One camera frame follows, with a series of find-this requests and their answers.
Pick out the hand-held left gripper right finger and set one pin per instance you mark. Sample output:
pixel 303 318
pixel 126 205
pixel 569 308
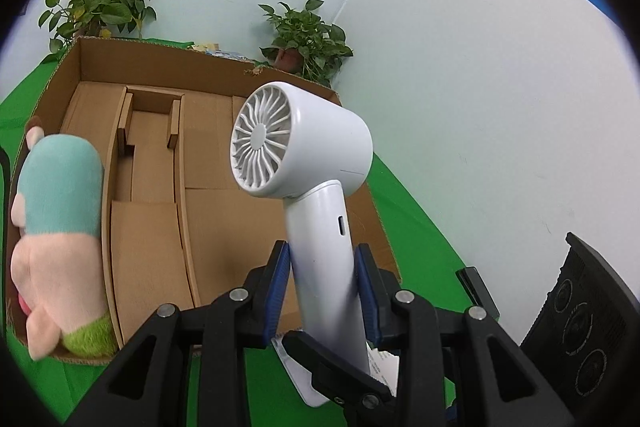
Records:
pixel 368 304

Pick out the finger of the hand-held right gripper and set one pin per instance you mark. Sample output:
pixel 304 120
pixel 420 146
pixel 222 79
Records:
pixel 340 372
pixel 477 289

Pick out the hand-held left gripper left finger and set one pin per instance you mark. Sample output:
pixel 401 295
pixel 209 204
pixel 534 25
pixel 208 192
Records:
pixel 277 299

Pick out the white carton with green label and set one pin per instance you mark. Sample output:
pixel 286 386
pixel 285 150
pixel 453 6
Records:
pixel 302 382

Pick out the white handheld hair dryer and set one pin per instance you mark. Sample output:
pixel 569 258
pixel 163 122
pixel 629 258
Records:
pixel 320 257

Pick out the brown cardboard insert tray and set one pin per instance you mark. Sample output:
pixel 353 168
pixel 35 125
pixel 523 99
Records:
pixel 145 247

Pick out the large cardboard box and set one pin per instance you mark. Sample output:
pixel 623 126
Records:
pixel 215 132

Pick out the teal and pink plush toy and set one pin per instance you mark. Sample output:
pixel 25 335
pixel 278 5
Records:
pixel 55 217

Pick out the light printed paper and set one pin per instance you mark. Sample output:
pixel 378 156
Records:
pixel 220 52

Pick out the small potted green plant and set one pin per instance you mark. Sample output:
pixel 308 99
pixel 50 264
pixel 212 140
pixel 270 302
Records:
pixel 305 37

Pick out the large potted green plant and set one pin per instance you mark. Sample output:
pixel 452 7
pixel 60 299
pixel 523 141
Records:
pixel 95 2

